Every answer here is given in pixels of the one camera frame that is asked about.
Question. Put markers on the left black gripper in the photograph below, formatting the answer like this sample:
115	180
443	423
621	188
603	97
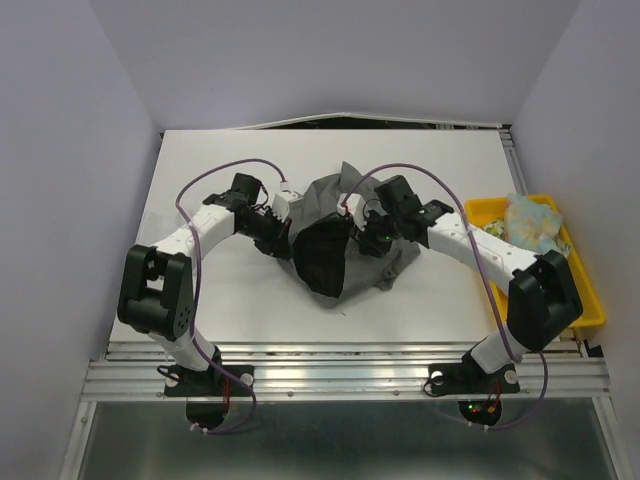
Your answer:
277	244

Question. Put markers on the grey pleated skirt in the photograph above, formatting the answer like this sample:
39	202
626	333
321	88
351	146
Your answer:
338	271

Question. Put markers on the white folded cloth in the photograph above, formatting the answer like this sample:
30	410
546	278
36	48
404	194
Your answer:
151	227

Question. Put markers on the aluminium rail frame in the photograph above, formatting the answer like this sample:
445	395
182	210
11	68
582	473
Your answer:
339	392

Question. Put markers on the light blue floral skirt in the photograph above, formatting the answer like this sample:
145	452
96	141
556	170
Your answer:
521	206

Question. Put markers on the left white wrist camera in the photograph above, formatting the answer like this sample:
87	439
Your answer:
285	203

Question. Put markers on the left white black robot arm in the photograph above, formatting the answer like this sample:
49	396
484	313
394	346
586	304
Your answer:
158	291

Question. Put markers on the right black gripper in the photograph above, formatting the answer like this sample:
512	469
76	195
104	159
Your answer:
365	240

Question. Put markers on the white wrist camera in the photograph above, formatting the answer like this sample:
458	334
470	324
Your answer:
285	203
352	206

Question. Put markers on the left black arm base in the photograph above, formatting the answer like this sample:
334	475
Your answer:
209	395

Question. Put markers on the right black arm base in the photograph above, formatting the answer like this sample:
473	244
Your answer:
480	393

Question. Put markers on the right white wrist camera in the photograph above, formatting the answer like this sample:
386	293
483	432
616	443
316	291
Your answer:
352	206

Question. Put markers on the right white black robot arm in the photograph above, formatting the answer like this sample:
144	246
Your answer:
543	299

